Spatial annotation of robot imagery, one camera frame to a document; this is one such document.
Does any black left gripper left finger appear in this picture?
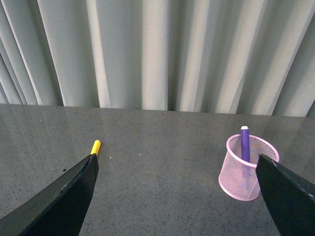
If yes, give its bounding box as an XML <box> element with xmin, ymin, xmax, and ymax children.
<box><xmin>0</xmin><ymin>154</ymin><xmax>99</xmax><ymax>236</ymax></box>

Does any purple marker pen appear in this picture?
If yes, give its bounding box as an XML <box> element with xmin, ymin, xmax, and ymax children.
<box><xmin>240</xmin><ymin>125</ymin><xmax>251</xmax><ymax>180</ymax></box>

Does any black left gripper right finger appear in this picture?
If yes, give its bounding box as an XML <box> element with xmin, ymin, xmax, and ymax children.
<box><xmin>255</xmin><ymin>154</ymin><xmax>315</xmax><ymax>236</ymax></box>

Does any pink mesh pen cup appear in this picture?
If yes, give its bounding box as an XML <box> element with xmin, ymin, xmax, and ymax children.
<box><xmin>219</xmin><ymin>134</ymin><xmax>280</xmax><ymax>201</ymax></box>

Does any yellow marker pen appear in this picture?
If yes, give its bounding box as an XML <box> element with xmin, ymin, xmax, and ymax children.
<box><xmin>90</xmin><ymin>140</ymin><xmax>101</xmax><ymax>155</ymax></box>

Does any grey pleated curtain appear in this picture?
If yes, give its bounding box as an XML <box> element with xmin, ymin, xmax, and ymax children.
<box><xmin>0</xmin><ymin>0</ymin><xmax>315</xmax><ymax>117</ymax></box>

